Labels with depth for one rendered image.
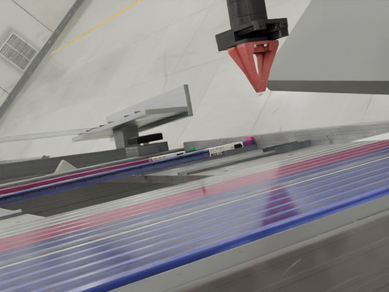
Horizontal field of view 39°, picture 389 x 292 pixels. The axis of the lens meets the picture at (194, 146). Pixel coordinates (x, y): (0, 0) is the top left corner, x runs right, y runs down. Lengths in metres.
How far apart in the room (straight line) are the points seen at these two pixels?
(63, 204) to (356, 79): 0.53
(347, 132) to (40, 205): 0.46
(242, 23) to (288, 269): 0.65
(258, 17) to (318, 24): 0.39
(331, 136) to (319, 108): 1.42
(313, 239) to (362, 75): 0.78
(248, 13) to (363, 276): 0.63
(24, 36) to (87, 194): 7.94
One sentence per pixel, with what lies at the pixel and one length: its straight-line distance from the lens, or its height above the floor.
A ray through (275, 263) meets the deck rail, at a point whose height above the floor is 1.00.
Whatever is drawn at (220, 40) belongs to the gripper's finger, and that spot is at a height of 0.84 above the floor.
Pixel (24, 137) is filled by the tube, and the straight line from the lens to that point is 1.22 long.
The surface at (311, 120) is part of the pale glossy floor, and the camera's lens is 2.10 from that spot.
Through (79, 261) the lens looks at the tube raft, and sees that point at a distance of 0.24.
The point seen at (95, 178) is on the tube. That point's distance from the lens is 0.68.
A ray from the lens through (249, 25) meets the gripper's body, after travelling 0.80.
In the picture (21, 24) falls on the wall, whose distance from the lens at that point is 8.82.
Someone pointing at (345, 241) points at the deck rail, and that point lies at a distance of 0.22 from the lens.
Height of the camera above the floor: 1.13
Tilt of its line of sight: 25 degrees down
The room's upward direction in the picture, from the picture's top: 52 degrees counter-clockwise
